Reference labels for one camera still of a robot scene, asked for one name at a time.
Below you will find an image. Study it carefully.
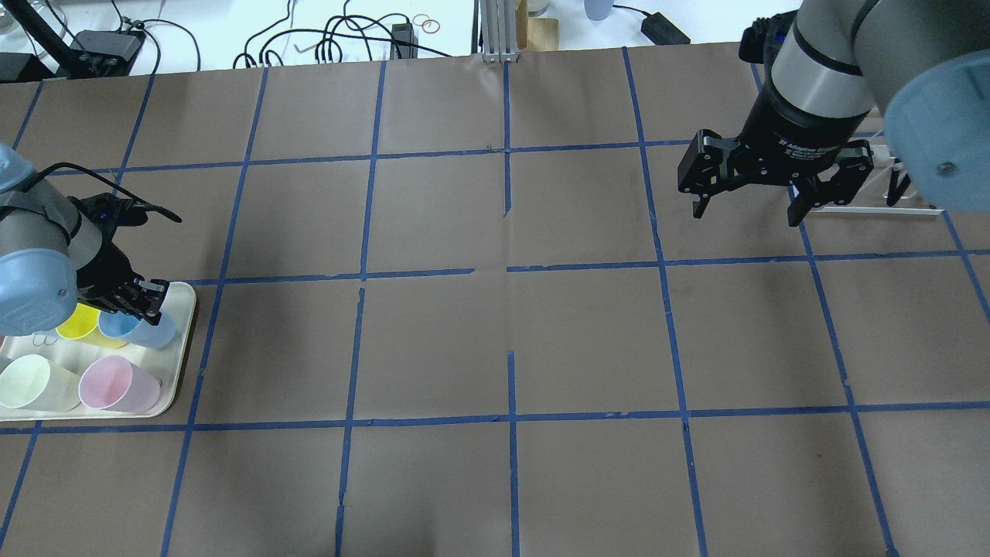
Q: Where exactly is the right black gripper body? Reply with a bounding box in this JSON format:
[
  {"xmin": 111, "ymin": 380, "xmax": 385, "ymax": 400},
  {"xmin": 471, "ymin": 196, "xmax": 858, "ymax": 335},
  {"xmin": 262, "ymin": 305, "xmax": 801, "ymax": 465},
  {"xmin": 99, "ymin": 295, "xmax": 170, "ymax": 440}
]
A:
[{"xmin": 739, "ymin": 81, "xmax": 869, "ymax": 187}]

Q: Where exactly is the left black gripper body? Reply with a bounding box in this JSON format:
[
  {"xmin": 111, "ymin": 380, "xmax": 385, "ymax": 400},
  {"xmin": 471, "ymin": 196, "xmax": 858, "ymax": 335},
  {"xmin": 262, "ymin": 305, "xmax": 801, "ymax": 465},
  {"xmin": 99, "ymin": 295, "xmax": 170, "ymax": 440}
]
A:
[{"xmin": 77, "ymin": 244, "xmax": 145, "ymax": 308}]

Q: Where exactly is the light blue cup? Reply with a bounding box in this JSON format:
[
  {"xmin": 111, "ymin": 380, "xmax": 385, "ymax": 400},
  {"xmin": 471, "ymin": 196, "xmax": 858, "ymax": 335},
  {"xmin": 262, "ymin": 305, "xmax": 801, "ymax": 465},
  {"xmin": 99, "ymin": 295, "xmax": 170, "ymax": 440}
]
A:
[{"xmin": 97, "ymin": 313, "xmax": 178, "ymax": 350}]

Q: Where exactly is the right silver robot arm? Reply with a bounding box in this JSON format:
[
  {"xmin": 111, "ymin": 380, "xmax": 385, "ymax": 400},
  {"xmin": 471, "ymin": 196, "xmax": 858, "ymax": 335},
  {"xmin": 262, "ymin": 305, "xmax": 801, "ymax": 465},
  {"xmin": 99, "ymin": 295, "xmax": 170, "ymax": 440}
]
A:
[{"xmin": 678, "ymin": 1, "xmax": 989, "ymax": 227}]

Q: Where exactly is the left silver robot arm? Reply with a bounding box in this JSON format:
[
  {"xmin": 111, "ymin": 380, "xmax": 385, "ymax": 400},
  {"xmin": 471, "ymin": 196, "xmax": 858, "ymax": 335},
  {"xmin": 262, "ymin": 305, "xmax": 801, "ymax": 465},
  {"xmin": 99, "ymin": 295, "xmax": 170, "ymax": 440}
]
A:
[{"xmin": 1, "ymin": 145, "xmax": 179, "ymax": 337}]

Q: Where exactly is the yellow cup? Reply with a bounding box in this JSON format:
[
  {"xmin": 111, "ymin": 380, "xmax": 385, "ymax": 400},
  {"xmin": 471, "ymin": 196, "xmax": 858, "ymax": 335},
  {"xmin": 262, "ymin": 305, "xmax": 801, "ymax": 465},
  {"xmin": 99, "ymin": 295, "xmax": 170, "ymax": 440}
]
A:
[{"xmin": 54, "ymin": 303, "xmax": 128, "ymax": 349}]

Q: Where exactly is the pink cup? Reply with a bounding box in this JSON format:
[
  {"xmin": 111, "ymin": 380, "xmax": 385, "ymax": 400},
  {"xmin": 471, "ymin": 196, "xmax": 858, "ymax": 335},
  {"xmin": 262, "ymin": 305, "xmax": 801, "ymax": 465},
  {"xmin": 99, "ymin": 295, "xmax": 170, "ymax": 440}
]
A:
[{"xmin": 77, "ymin": 355, "xmax": 162, "ymax": 413}]

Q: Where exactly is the pale green cup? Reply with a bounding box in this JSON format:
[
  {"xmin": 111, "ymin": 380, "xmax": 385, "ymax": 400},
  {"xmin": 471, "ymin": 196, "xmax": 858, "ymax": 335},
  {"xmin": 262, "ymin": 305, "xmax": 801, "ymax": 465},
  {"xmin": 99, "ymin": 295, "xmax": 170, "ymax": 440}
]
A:
[{"xmin": 1, "ymin": 354, "xmax": 81, "ymax": 412}]

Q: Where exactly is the cream plastic tray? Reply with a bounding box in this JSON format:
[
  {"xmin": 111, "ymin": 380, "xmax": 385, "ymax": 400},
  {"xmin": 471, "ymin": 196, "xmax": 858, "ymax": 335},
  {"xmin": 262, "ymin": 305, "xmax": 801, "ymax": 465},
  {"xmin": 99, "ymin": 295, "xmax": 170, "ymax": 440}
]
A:
[{"xmin": 1, "ymin": 282, "xmax": 197, "ymax": 421}]

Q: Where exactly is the black power adapter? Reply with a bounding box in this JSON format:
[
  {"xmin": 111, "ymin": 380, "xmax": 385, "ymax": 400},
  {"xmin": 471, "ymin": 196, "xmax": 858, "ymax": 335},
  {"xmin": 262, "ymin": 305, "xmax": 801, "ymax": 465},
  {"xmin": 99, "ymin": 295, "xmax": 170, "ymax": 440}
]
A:
[{"xmin": 640, "ymin": 12, "xmax": 691, "ymax": 46}]

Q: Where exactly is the wooden stand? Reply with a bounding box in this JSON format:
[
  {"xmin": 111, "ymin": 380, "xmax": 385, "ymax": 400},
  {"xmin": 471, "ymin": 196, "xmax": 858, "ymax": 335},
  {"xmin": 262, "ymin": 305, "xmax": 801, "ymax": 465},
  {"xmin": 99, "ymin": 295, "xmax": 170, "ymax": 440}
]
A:
[{"xmin": 515, "ymin": 1, "xmax": 560, "ymax": 52}]

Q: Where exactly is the white wire cup rack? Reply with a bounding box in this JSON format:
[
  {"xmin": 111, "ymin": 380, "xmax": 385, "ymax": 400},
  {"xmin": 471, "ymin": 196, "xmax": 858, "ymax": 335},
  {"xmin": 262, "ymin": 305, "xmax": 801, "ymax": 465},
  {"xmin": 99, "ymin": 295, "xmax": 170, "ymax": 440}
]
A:
[{"xmin": 811, "ymin": 128, "xmax": 945, "ymax": 217}]

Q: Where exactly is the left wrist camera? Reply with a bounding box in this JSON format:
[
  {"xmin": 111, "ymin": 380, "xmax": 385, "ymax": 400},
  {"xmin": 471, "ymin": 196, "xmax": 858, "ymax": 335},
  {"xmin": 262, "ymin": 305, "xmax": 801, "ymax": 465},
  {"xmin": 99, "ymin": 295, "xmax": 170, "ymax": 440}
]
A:
[{"xmin": 70, "ymin": 193, "xmax": 183, "ymax": 237}]

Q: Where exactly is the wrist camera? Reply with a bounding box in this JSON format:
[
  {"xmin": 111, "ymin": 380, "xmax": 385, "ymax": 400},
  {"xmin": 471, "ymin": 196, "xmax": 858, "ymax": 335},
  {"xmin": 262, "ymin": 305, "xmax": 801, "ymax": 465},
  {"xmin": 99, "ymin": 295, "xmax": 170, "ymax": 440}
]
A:
[
  {"xmin": 738, "ymin": 10, "xmax": 797, "ymax": 68},
  {"xmin": 70, "ymin": 193, "xmax": 183, "ymax": 237}
]

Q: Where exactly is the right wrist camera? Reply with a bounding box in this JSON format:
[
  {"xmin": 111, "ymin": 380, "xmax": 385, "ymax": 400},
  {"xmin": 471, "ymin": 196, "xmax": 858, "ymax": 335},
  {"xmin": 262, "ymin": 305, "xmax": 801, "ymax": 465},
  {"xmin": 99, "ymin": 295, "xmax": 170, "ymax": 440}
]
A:
[{"xmin": 738, "ymin": 10, "xmax": 797, "ymax": 68}]

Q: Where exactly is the aluminium frame post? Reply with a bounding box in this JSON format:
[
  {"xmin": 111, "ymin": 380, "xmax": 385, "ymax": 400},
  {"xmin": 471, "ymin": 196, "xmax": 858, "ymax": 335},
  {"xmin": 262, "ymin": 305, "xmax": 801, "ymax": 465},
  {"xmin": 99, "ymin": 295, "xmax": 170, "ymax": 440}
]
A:
[{"xmin": 477, "ymin": 1, "xmax": 519, "ymax": 63}]

